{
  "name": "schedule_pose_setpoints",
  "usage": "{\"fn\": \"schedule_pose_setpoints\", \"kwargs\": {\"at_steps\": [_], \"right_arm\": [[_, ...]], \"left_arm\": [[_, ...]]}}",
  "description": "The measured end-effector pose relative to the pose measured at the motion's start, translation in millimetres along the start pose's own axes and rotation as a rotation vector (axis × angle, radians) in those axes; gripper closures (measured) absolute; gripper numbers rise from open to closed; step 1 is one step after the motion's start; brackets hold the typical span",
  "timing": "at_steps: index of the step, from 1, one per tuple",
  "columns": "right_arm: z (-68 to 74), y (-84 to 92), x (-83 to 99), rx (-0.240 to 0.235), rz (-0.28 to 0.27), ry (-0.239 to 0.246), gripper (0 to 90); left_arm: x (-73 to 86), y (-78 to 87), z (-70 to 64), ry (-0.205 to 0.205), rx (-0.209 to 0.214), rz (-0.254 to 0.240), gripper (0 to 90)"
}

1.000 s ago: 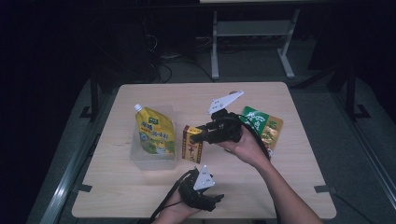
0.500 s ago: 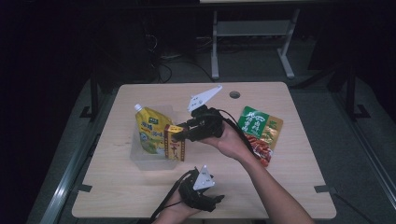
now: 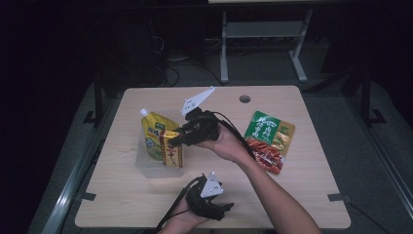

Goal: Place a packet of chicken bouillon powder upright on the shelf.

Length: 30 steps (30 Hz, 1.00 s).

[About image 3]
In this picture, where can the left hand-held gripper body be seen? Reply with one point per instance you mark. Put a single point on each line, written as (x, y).
(207, 203)

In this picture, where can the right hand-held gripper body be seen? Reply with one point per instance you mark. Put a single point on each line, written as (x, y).
(203, 126)

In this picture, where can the red and gold box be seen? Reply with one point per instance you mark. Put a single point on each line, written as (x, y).
(172, 152)

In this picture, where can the yellow spout pouch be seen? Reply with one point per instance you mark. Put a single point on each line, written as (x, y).
(154, 136)

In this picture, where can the clear plastic container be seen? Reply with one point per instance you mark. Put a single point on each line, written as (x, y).
(152, 167)

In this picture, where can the person's left hand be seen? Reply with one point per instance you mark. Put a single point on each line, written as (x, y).
(185, 216)

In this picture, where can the person's right hand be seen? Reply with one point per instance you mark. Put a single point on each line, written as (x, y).
(227, 144)

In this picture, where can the green and red snack packet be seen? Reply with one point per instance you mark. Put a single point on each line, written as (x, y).
(271, 143)

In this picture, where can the black metal stand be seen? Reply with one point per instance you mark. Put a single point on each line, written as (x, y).
(98, 97)
(366, 97)

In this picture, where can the grey table bracket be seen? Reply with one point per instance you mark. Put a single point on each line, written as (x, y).
(87, 196)
(341, 197)

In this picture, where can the white metal desk frame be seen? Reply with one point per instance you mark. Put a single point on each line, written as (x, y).
(263, 30)

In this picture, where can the aluminium rail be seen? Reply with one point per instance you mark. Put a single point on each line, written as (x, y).
(71, 185)
(386, 159)

